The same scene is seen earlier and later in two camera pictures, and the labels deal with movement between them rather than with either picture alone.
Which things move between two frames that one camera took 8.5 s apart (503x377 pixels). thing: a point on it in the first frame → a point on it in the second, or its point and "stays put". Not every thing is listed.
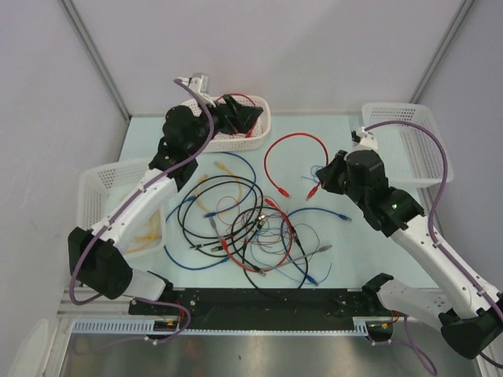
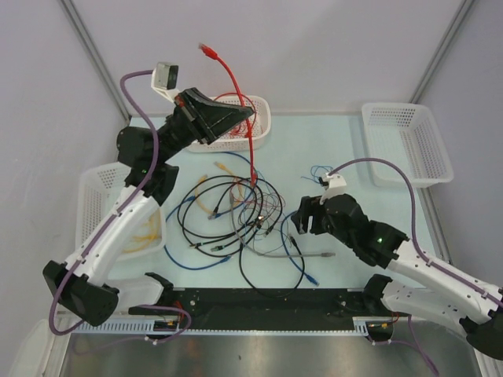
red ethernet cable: x=285 y=260 → x=207 y=52
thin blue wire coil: x=313 y=172 stays put
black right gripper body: x=336 y=179 → x=321 y=216
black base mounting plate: x=273 y=309 stays put
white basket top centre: x=258 y=137 stays put
